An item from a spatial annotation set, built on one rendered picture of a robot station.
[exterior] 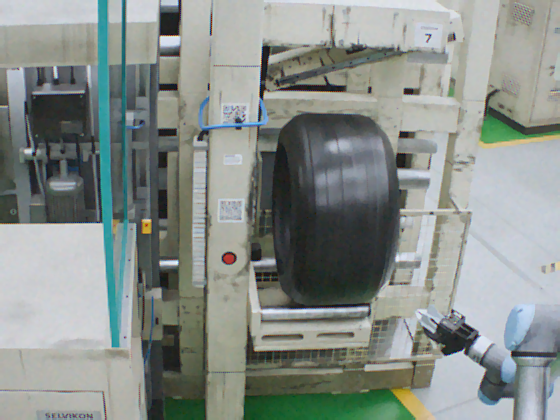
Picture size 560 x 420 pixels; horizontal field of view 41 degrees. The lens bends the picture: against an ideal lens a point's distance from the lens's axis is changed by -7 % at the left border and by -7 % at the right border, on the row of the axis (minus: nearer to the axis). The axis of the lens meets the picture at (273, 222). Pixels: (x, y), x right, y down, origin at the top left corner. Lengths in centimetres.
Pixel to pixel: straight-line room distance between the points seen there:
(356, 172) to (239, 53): 45
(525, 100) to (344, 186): 471
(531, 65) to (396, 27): 428
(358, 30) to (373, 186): 52
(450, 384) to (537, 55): 360
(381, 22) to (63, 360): 139
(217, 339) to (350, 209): 67
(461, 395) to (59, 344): 232
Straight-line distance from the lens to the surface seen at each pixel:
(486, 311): 424
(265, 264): 263
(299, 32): 238
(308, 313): 241
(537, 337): 190
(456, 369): 378
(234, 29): 209
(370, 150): 221
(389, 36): 244
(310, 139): 220
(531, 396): 192
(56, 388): 175
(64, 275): 191
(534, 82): 665
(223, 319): 248
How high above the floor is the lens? 228
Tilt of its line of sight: 28 degrees down
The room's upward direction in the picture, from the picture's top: 4 degrees clockwise
